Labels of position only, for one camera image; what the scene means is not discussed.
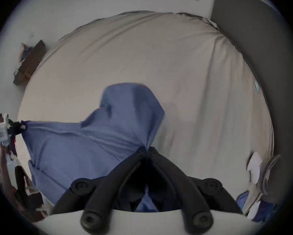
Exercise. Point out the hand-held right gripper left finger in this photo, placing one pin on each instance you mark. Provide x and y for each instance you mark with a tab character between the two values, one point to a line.
104	192

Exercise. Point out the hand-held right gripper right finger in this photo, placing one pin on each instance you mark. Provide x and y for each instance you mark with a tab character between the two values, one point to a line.
185	192

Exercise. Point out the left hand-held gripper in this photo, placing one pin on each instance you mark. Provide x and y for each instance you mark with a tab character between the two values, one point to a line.
0	132

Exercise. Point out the blue shirt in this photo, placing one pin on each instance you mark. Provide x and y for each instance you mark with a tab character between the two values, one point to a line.
87	143

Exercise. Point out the white rounded flat object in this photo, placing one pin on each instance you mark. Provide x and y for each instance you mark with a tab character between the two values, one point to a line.
254	168

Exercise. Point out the bed with beige sheet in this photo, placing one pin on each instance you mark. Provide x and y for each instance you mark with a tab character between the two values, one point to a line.
148	57

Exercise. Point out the dark grey padded headboard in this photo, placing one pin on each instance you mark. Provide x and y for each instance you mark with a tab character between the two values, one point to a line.
263	40

